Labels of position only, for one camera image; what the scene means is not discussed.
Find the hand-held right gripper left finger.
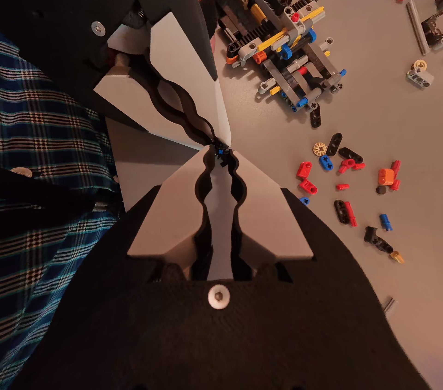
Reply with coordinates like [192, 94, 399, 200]
[127, 145, 222, 281]

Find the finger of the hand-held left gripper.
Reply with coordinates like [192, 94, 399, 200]
[107, 11, 232, 148]
[93, 53, 217, 150]

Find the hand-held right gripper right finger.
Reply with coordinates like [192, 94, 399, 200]
[221, 148, 315, 281]

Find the small black lego connector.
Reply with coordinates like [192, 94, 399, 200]
[213, 144, 230, 168]

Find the long red lego pin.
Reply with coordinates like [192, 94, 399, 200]
[344, 201, 358, 227]

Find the lego vehicle chassis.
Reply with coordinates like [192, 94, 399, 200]
[189, 0, 347, 113]

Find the black angled lego connector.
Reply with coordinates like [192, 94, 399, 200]
[364, 226, 394, 254]

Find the long grey lego axle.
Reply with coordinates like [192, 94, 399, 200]
[406, 0, 431, 55]

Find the large black lego part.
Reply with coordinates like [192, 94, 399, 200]
[420, 0, 443, 46]

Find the blue plaid shirt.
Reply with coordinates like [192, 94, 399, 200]
[0, 32, 127, 390]

